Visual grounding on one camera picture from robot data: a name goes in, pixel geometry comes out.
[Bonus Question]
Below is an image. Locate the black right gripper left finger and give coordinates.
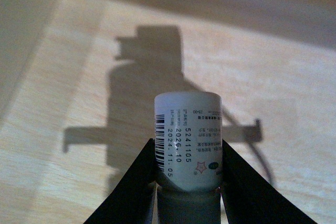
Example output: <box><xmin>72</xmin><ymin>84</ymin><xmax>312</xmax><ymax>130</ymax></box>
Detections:
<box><xmin>85</xmin><ymin>138</ymin><xmax>156</xmax><ymax>223</ymax></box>

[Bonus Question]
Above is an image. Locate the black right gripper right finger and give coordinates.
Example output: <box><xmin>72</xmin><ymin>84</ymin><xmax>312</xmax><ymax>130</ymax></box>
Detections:
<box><xmin>222</xmin><ymin>141</ymin><xmax>315</xmax><ymax>223</ymax></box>

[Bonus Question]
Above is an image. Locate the white medicine bottle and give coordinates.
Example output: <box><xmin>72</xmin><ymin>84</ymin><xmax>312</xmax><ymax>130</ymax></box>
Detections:
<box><xmin>154</xmin><ymin>91</ymin><xmax>223</xmax><ymax>223</ymax></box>

